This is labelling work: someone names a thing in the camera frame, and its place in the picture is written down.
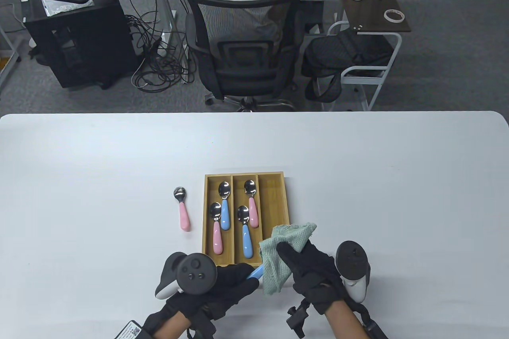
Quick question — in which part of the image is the person's left hand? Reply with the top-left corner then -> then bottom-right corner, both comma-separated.
174,263 -> 260,321

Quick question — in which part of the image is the person's right hand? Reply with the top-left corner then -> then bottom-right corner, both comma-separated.
276,240 -> 346,316

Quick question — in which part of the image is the green fish scale cleaning cloth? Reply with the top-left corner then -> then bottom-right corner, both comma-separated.
258,223 -> 318,296

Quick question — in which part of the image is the black white controller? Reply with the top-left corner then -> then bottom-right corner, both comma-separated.
154,252 -> 218,300
335,240 -> 371,303

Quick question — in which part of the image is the pink handled baby spoon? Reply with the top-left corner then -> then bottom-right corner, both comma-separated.
173,187 -> 191,231
243,179 -> 260,228
209,202 -> 224,255

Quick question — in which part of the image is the person's left forearm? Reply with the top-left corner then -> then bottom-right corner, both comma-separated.
153,309 -> 191,339

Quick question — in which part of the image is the person's right forearm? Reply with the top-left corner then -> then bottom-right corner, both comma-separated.
324,301 -> 368,339

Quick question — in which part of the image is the wooden cutlery tray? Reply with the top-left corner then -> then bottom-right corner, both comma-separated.
202,172 -> 292,272

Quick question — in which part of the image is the black mesh office chair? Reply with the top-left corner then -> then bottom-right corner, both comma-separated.
186,0 -> 303,112

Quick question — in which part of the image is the black bag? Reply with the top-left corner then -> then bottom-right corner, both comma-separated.
301,29 -> 394,103

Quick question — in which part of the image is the brown white side table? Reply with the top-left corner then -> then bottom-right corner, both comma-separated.
321,0 -> 412,112

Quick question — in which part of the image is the black cabinet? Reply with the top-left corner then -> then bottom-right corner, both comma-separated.
25,0 -> 138,90

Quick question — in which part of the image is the silver foil bag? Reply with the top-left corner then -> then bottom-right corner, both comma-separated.
42,0 -> 96,17

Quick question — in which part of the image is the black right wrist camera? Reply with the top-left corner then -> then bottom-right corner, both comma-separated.
286,299 -> 313,337

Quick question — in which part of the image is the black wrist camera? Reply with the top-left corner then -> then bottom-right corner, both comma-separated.
286,299 -> 313,337
115,319 -> 146,339

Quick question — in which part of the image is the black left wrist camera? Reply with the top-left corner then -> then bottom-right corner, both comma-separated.
115,319 -> 146,339

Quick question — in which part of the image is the black cable bundle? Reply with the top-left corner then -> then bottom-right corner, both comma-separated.
126,13 -> 199,91

